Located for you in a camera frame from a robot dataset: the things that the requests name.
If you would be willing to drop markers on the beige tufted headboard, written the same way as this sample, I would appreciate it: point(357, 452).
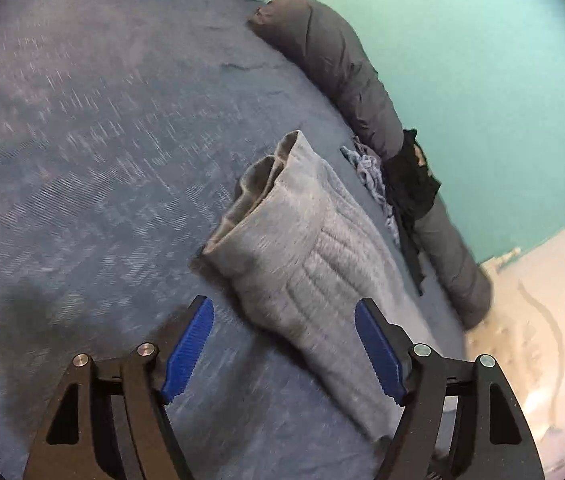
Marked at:
point(537, 335)

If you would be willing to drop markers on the black garment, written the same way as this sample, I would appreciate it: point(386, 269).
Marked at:
point(412, 180)

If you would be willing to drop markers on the blue white patterned cloth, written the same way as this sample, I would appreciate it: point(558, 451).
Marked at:
point(370, 170)

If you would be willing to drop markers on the grey quilted sweatshirt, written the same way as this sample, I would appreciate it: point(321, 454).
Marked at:
point(302, 260)

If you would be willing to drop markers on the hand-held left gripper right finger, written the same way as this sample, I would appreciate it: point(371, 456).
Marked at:
point(377, 350)

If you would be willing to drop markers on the dark grey rolled duvet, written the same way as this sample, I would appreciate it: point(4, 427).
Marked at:
point(332, 60)

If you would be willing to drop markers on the blue patterned bedspread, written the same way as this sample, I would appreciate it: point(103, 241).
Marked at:
point(87, 135)

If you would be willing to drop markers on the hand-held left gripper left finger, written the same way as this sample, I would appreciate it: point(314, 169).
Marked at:
point(190, 345)

